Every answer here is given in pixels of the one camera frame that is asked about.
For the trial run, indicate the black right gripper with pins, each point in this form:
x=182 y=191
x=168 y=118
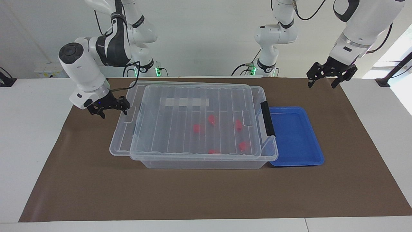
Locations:
x=104 y=103

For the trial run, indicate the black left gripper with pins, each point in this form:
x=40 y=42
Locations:
x=334 y=68

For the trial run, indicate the clear ribbed box lid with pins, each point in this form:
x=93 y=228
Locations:
x=122 y=141

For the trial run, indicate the red block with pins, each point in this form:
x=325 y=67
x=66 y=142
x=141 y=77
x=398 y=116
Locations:
x=212 y=151
x=243 y=146
x=238 y=125
x=196 y=128
x=211 y=120

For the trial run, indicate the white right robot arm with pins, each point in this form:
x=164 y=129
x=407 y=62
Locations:
x=83 y=71

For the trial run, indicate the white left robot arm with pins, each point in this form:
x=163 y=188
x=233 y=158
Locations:
x=363 y=29

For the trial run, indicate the blue plastic tray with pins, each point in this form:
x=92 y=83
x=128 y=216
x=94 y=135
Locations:
x=296 y=138

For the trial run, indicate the black box latch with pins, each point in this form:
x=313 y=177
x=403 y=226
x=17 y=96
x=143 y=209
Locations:
x=267 y=119

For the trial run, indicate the clear plastic storage box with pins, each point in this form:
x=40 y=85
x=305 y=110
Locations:
x=206 y=164

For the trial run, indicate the black pole stand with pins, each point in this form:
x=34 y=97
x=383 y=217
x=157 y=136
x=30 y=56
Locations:
x=386 y=79

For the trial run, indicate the white power strip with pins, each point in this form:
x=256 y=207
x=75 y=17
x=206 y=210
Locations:
x=48 y=72

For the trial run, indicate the black stand foot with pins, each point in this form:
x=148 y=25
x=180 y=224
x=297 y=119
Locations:
x=8 y=80

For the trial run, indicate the brown table mat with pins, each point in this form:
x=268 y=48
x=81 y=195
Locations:
x=193 y=193

